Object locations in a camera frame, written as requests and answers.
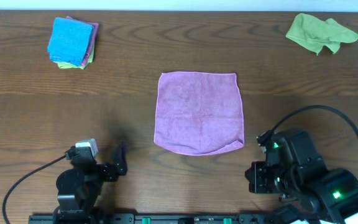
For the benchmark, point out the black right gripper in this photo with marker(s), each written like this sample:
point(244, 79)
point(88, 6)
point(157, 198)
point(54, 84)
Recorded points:
point(257, 177)

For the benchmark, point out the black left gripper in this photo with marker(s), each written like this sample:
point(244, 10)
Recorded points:
point(112, 170)

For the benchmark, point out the pink-purple microfiber cloth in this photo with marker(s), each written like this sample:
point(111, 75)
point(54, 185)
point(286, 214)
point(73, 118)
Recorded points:
point(199, 114)

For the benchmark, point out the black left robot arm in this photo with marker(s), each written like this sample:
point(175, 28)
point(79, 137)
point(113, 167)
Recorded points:
point(80, 187)

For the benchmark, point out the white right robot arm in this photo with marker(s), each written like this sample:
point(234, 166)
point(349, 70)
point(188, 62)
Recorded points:
point(333, 197)

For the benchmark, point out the folded light green cloth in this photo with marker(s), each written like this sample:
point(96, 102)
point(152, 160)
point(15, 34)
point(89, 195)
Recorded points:
point(66, 65)

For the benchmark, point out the folded purple cloth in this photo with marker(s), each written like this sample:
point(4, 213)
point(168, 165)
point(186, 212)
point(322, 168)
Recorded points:
point(91, 43)

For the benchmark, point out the folded blue cloth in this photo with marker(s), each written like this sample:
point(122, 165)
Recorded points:
point(56, 47)

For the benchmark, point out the crumpled green cloth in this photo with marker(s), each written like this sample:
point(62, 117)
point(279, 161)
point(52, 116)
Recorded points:
point(313, 34)

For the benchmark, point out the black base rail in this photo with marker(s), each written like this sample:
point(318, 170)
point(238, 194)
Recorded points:
point(128, 218)

